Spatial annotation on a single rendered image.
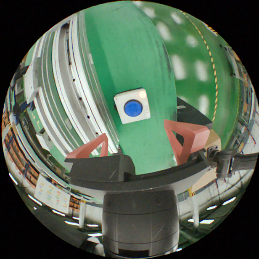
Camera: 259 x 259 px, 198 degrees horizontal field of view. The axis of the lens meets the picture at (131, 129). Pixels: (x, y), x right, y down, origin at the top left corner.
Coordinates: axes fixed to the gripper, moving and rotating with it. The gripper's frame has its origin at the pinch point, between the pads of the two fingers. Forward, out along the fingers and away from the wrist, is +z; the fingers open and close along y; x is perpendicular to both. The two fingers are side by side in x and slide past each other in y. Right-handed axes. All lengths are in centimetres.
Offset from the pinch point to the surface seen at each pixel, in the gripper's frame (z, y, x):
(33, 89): 3.9, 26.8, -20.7
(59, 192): -15, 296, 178
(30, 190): -281, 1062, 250
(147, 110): 10.2, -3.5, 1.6
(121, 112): 10.3, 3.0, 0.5
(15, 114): -3.8, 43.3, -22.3
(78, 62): 7.8, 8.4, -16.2
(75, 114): 8.6, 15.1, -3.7
